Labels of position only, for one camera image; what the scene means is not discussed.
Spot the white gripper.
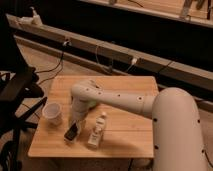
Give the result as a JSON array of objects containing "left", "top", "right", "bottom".
[{"left": 68, "top": 99, "right": 89, "bottom": 132}]

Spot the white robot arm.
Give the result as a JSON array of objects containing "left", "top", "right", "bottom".
[{"left": 71, "top": 80, "right": 208, "bottom": 171}]

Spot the green plate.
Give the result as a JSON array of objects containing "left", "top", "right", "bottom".
[{"left": 70, "top": 85, "right": 101, "bottom": 110}]

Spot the white plastic cup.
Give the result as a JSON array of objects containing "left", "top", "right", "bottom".
[{"left": 42, "top": 102, "right": 62, "bottom": 125}]

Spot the wooden table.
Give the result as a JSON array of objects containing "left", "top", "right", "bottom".
[{"left": 28, "top": 75, "right": 153, "bottom": 158}]

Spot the black office chair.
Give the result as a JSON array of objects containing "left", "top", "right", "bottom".
[{"left": 0, "top": 10, "right": 47, "bottom": 171}]

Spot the white clamp on rail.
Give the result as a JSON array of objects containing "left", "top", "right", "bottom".
[{"left": 18, "top": 6, "right": 43, "bottom": 26}]

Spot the grey metal rail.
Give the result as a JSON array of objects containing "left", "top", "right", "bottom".
[{"left": 7, "top": 14, "right": 213, "bottom": 113}]

